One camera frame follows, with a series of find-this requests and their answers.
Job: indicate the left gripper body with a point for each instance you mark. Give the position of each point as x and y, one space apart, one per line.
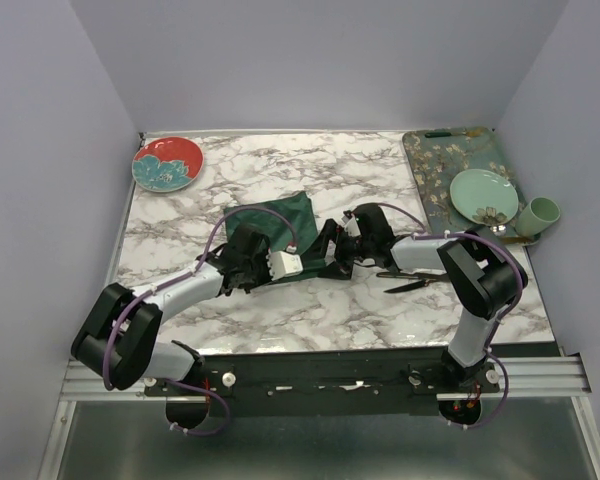
257 272

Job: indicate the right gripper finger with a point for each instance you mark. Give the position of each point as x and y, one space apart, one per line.
316 255
337 270

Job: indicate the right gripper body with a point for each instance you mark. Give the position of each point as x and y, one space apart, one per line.
350 248

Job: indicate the dark green cloth napkin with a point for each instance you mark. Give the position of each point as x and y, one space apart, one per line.
297 209

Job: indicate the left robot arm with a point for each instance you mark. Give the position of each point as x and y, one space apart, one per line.
118 339

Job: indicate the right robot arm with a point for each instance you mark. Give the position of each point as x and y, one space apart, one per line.
486 278

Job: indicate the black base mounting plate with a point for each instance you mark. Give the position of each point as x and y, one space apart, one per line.
332 404

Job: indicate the floral teal serving tray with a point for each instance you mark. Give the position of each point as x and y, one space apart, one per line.
437 156

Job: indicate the red plate with blue flower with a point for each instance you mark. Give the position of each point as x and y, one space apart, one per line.
167 164

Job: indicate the light green plate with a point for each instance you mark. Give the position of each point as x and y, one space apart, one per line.
484 197

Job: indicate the light green cup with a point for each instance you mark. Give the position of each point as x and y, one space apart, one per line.
539 214

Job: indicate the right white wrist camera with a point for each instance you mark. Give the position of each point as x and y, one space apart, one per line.
350 224

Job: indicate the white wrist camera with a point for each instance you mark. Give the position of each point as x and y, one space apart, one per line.
282 264
350 224

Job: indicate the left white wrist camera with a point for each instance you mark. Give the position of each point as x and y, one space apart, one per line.
282 264

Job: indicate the aluminium frame rail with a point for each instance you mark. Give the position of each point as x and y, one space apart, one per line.
522 377

